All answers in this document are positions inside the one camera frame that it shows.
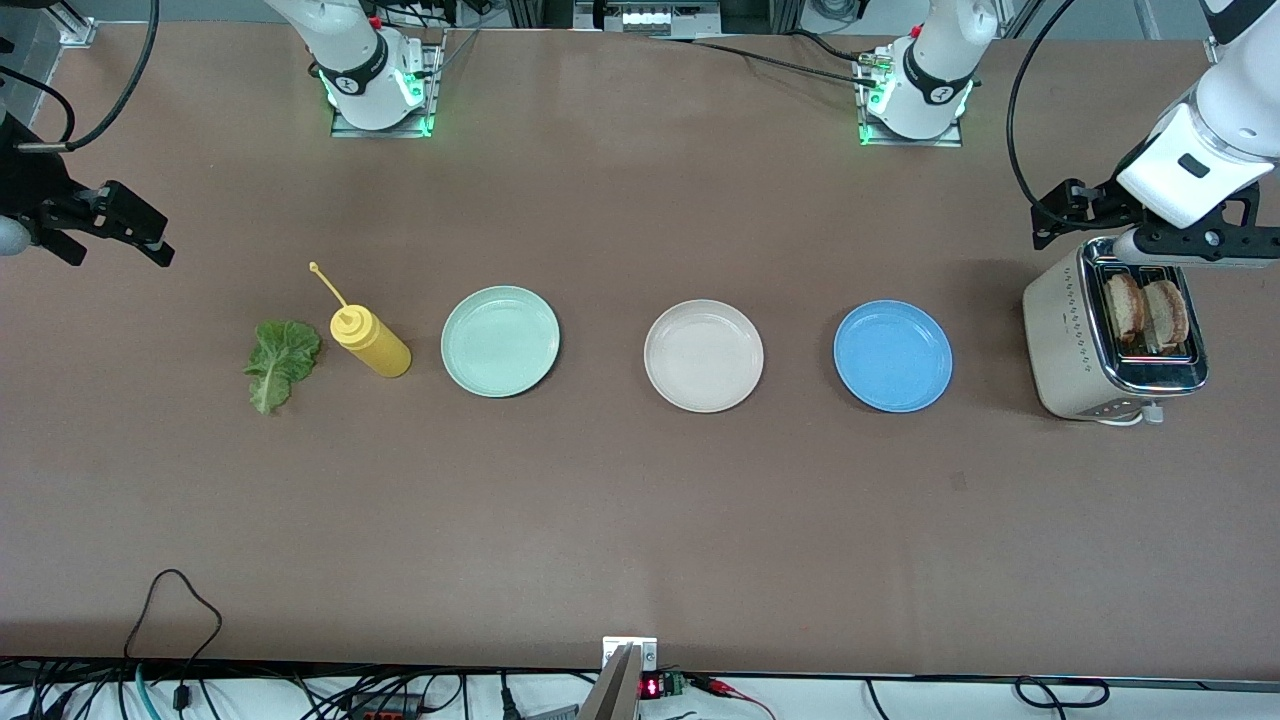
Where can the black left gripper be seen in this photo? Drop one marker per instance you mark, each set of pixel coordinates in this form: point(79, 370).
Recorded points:
point(1092, 206)

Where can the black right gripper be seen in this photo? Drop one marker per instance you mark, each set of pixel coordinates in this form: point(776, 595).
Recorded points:
point(30, 183)

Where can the toasted bread slice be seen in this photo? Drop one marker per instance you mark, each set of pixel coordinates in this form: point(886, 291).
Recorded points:
point(1125, 310)
point(1168, 315)

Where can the green lettuce leaf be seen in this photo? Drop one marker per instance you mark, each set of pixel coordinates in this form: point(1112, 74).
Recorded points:
point(280, 360)

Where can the yellow mustard squeeze bottle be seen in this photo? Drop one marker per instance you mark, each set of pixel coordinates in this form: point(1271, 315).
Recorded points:
point(370, 342)

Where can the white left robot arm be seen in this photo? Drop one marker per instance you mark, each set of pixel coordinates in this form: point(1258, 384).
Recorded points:
point(1220, 110)

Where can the blue plate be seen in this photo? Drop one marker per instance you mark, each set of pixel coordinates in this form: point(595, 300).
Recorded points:
point(893, 356)

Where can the beige plate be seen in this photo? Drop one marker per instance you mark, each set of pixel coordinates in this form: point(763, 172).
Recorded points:
point(704, 356)

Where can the pale green plate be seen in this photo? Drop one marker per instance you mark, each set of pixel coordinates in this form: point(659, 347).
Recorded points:
point(500, 342)

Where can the beige chrome toaster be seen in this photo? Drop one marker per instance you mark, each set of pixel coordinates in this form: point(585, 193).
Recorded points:
point(1060, 340)

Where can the control box with lights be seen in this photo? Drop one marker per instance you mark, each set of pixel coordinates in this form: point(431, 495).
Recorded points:
point(650, 18)

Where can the red display circuit board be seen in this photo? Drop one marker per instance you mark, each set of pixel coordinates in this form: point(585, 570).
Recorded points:
point(652, 688)

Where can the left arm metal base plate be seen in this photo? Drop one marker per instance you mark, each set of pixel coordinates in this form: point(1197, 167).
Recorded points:
point(920, 142)

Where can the aluminium frame profile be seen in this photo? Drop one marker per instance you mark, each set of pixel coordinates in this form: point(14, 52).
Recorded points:
point(78, 25)

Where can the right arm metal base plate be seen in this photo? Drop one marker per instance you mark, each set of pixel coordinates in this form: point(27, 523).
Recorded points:
point(436, 90)

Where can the silver camera mount bracket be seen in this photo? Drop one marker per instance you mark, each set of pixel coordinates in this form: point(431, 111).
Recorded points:
point(645, 655)

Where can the grey camera pole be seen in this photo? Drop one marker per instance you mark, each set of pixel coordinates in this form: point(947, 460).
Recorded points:
point(612, 695)

